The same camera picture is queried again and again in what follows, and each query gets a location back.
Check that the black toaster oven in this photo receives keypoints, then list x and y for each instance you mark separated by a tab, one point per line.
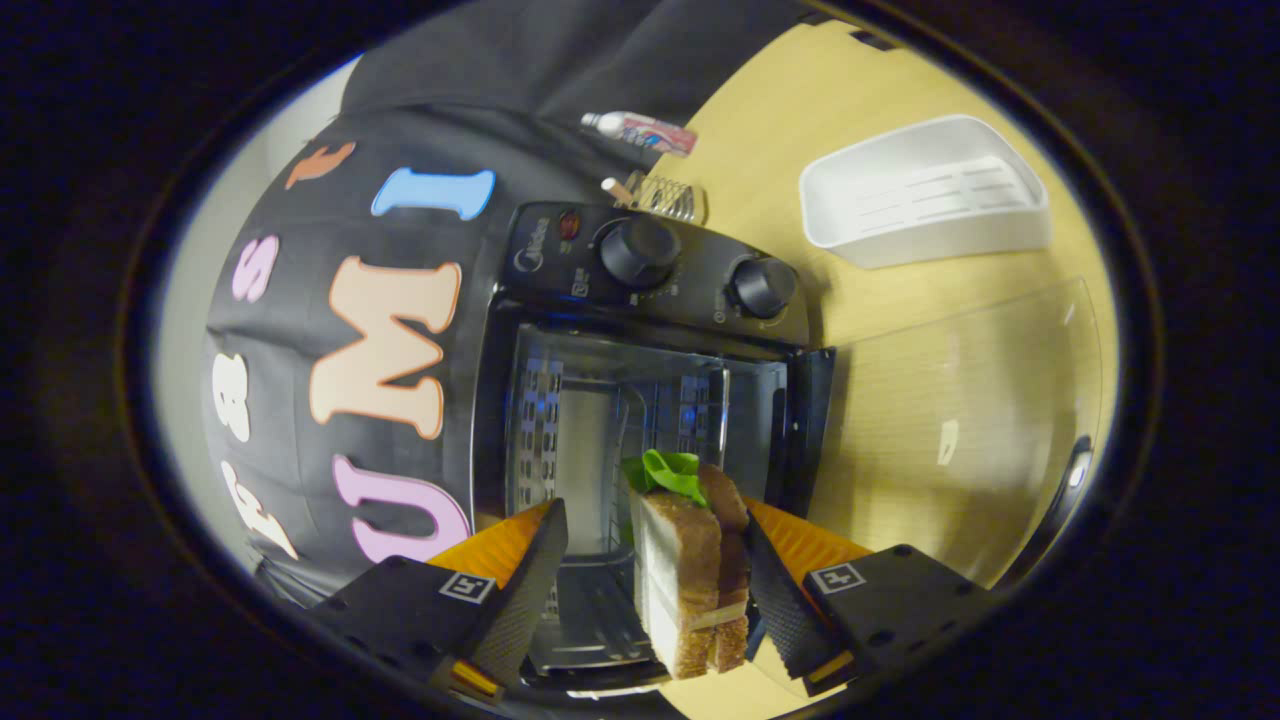
690	270

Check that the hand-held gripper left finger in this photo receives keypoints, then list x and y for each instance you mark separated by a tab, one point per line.
520	600

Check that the sandwich with lettuce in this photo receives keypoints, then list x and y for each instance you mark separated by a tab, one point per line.
680	570

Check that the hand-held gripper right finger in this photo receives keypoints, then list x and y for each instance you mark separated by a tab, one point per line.
795	620

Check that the white tipped brown stick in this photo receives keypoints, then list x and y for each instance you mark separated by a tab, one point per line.
618	190

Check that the pink drink bottle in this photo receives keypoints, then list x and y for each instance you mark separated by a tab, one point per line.
645	132

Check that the white plastic tray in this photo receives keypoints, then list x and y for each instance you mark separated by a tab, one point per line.
920	200

